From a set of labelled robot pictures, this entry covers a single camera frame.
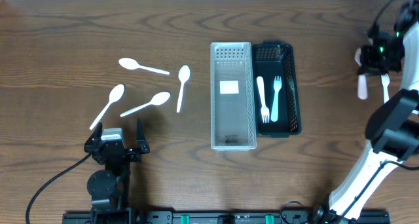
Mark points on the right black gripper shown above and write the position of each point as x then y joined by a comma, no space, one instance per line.
371,65

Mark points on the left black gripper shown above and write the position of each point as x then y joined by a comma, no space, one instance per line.
131,152

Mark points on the white fork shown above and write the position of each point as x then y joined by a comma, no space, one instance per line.
385,80
275,104

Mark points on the white spoon group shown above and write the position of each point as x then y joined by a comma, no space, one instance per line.
362,82

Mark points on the white fork tines down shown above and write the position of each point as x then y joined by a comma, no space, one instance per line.
265,113

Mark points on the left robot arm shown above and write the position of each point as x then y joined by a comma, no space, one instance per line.
109,187

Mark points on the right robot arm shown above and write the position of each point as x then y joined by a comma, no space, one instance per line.
391,137

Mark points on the black plastic basket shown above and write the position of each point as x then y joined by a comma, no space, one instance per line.
270,59

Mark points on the clear plastic basket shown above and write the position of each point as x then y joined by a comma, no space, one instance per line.
233,122

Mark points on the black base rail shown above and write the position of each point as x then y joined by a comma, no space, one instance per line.
168,217

